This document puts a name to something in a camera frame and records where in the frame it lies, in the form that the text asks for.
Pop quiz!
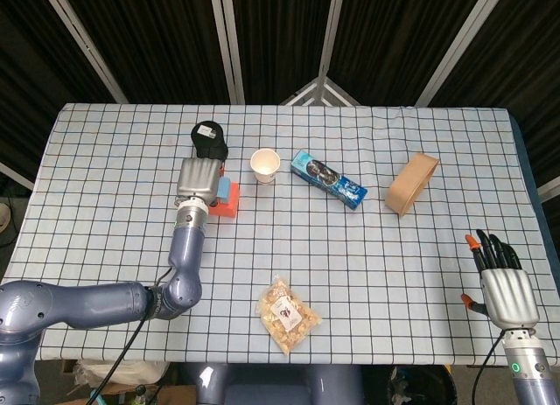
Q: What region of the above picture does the orange foam cube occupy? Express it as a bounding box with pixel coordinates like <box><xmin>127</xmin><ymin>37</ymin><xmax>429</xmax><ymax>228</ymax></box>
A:
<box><xmin>207</xmin><ymin>180</ymin><xmax>241</xmax><ymax>218</ymax></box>

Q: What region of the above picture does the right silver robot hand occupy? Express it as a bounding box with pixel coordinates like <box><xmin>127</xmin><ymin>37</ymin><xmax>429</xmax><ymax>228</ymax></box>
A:
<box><xmin>460</xmin><ymin>228</ymin><xmax>540</xmax><ymax>331</ymax></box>

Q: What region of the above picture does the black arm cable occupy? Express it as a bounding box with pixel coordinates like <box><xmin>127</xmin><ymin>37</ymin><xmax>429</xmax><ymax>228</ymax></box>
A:
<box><xmin>89</xmin><ymin>267</ymin><xmax>172</xmax><ymax>405</ymax></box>
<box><xmin>474</xmin><ymin>330</ymin><xmax>505</xmax><ymax>405</ymax></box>

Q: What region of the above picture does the blue foam cube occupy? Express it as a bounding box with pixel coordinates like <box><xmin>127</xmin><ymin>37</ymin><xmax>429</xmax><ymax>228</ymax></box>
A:
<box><xmin>217</xmin><ymin>176</ymin><xmax>233</xmax><ymax>205</ymax></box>

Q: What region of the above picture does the blue cookie box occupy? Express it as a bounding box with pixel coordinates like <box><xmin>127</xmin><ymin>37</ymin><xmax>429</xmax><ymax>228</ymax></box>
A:
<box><xmin>290</xmin><ymin>149</ymin><xmax>368</xmax><ymax>212</ymax></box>

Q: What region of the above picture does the blue checked tablecloth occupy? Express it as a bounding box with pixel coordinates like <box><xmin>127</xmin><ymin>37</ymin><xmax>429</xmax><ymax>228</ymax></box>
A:
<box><xmin>0</xmin><ymin>101</ymin><xmax>560</xmax><ymax>365</ymax></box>

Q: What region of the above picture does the clear snack bag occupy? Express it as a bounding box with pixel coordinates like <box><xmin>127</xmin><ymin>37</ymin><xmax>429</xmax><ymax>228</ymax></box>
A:
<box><xmin>255</xmin><ymin>274</ymin><xmax>323</xmax><ymax>356</ymax></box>

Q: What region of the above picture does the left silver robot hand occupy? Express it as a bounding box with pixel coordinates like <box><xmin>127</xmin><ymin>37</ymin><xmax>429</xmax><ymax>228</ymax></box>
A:
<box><xmin>174</xmin><ymin>157</ymin><xmax>229</xmax><ymax>210</ymax></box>

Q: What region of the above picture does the blue-grey robot torso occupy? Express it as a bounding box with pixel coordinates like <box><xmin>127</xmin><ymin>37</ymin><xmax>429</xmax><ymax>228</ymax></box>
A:
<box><xmin>178</xmin><ymin>363</ymin><xmax>367</xmax><ymax>405</ymax></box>

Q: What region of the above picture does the black trash bin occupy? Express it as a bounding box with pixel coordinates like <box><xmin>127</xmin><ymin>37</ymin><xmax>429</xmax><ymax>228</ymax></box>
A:
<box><xmin>388</xmin><ymin>365</ymin><xmax>459</xmax><ymax>405</ymax></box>

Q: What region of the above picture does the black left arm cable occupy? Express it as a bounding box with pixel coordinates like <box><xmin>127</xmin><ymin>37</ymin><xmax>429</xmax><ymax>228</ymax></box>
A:
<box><xmin>89</xmin><ymin>267</ymin><xmax>172</xmax><ymax>405</ymax></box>

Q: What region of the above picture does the white paper cup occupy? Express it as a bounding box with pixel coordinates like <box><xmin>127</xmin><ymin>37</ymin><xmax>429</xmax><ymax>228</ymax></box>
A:
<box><xmin>249</xmin><ymin>148</ymin><xmax>281</xmax><ymax>185</ymax></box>

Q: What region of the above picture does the brown oval paper bowl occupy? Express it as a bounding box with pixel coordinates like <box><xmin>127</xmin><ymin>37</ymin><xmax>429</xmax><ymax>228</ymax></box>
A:
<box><xmin>384</xmin><ymin>152</ymin><xmax>440</xmax><ymax>217</ymax></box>

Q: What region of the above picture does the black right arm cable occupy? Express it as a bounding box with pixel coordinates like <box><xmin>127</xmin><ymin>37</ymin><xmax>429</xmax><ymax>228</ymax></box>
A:
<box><xmin>474</xmin><ymin>330</ymin><xmax>505</xmax><ymax>405</ymax></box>

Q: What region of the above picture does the white plastic bag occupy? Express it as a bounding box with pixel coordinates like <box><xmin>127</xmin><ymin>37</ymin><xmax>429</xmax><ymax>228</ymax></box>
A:
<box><xmin>73</xmin><ymin>360</ymin><xmax>171</xmax><ymax>388</ymax></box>

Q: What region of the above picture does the black mesh pen holder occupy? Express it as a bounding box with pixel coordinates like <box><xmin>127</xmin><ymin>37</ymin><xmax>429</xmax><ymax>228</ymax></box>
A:
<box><xmin>190</xmin><ymin>121</ymin><xmax>229</xmax><ymax>161</ymax></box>

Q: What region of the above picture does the black white-framed folding screen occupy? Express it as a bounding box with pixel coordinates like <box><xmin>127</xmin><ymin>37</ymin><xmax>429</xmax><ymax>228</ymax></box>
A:
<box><xmin>0</xmin><ymin>0</ymin><xmax>560</xmax><ymax>205</ymax></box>

